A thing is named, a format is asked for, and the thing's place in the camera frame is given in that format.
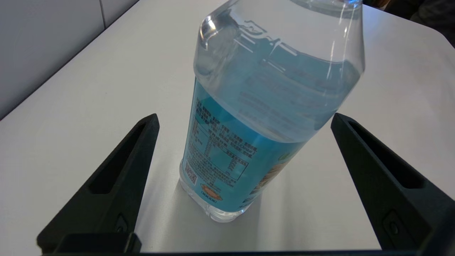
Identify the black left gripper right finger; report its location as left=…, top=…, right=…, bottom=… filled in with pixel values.
left=330, top=113, right=455, bottom=250

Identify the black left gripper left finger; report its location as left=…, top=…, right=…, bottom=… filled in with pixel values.
left=36, top=113, right=160, bottom=252

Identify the clear bottle with blue label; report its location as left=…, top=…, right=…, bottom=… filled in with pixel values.
left=179, top=0, right=366, bottom=223

